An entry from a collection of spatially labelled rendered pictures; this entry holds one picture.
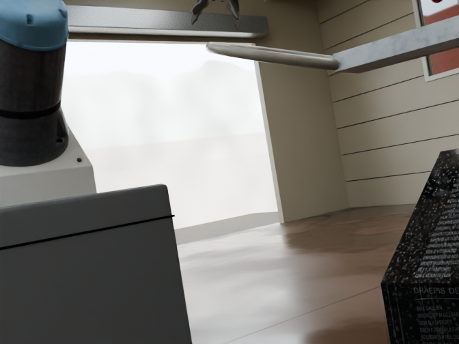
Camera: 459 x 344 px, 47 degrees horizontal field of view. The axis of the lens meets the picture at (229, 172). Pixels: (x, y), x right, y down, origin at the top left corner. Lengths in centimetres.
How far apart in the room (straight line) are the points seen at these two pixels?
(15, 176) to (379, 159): 869
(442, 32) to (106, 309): 94
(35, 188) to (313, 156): 871
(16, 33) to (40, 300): 41
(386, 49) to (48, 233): 92
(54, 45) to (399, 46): 82
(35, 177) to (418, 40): 91
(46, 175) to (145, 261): 24
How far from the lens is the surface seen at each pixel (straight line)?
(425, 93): 880
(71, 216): 86
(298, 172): 925
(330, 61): 144
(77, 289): 87
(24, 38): 89
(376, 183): 954
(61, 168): 99
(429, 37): 134
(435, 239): 108
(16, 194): 96
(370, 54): 141
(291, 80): 951
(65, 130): 102
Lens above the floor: 83
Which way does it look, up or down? 1 degrees up
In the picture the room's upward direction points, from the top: 9 degrees counter-clockwise
